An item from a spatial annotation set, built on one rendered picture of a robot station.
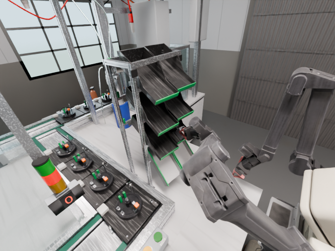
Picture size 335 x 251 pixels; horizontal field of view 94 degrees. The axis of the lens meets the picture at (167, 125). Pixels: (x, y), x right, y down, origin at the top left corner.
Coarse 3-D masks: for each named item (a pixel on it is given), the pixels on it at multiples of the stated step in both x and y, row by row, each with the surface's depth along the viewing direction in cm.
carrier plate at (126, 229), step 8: (128, 184) 95; (136, 184) 95; (120, 192) 91; (128, 192) 91; (136, 192) 90; (144, 192) 90; (112, 200) 87; (144, 200) 86; (112, 208) 83; (144, 208) 82; (152, 208) 82; (104, 216) 80; (112, 216) 80; (144, 216) 79; (112, 224) 77; (120, 224) 76; (128, 224) 76; (136, 224) 76; (120, 232) 73; (128, 232) 73; (136, 232) 74; (128, 240) 71
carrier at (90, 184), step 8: (104, 168) 98; (112, 168) 106; (88, 176) 101; (96, 176) 99; (112, 176) 98; (120, 176) 100; (80, 184) 94; (88, 184) 96; (96, 184) 94; (104, 184) 92; (112, 184) 95; (120, 184) 95; (88, 192) 92; (96, 192) 91; (104, 192) 91; (112, 192) 91; (88, 200) 87; (96, 200) 87; (104, 200) 87; (96, 208) 83
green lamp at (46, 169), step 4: (48, 160) 53; (44, 164) 52; (48, 164) 53; (52, 164) 55; (36, 168) 51; (40, 168) 52; (44, 168) 52; (48, 168) 53; (52, 168) 55; (40, 172) 52; (44, 172) 53; (48, 172) 54; (52, 172) 55; (44, 176) 54
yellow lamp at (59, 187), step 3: (60, 180) 58; (63, 180) 60; (57, 183) 58; (60, 183) 59; (63, 183) 60; (48, 186) 57; (51, 186) 57; (54, 186) 57; (57, 186) 58; (60, 186) 59; (63, 186) 60; (51, 189) 58; (54, 189) 58; (57, 189) 58; (60, 189) 59; (63, 189) 60; (54, 192) 59; (57, 192) 59
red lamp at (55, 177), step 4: (56, 172) 57; (40, 176) 54; (48, 176) 54; (52, 176) 55; (56, 176) 57; (60, 176) 59; (44, 180) 55; (48, 180) 55; (52, 180) 56; (56, 180) 57; (48, 184) 56; (52, 184) 56
